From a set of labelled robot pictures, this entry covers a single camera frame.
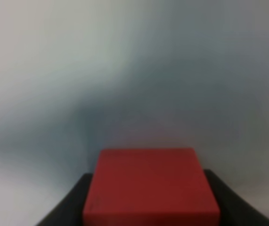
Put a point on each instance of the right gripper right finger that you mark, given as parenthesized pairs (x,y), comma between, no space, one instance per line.
(234,211)

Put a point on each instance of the red block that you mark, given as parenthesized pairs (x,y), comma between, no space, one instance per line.
(150,187)

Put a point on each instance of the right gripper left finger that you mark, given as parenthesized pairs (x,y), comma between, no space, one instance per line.
(69,211)

